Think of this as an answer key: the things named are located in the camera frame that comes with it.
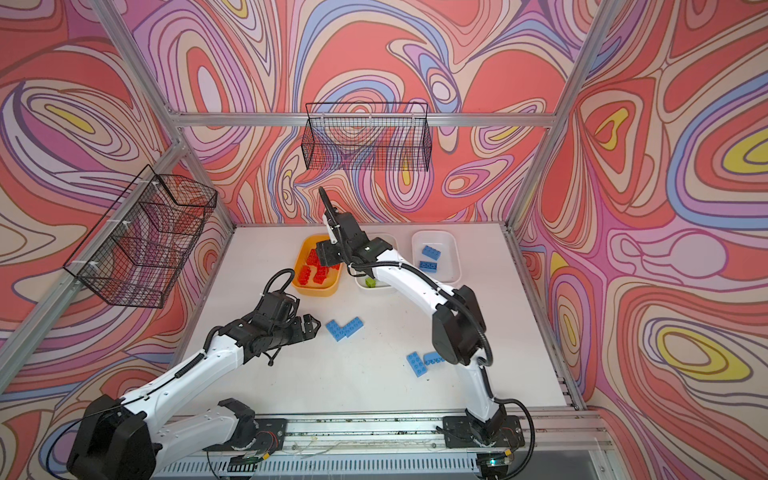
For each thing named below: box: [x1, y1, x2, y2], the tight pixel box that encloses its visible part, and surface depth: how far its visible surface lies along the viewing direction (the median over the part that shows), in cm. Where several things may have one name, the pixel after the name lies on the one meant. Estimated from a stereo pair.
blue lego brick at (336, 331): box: [325, 319, 347, 342], surface depth 92 cm
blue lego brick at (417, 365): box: [406, 351, 428, 378], surface depth 86 cm
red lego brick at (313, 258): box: [306, 248, 320, 268], surface depth 108 cm
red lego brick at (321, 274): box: [313, 266, 329, 284], surface depth 105 cm
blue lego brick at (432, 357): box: [423, 352, 445, 365], surface depth 86 cm
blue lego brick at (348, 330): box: [334, 316, 364, 342], surface depth 92 cm
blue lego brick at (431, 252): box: [422, 245, 441, 261], surface depth 110 cm
